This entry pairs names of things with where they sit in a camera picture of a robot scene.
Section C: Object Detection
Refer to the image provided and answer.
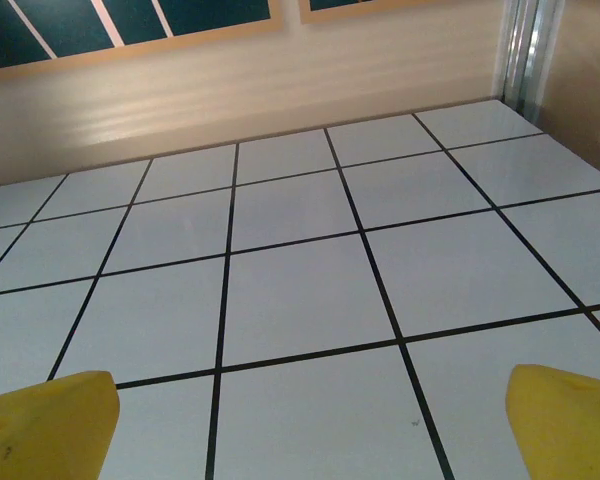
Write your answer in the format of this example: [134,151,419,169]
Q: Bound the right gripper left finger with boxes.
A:
[0,370,121,480]

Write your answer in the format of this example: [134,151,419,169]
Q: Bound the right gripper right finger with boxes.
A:
[506,363,600,480]

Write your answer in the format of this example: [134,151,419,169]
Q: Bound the aluminium corner post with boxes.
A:
[499,0,556,124]

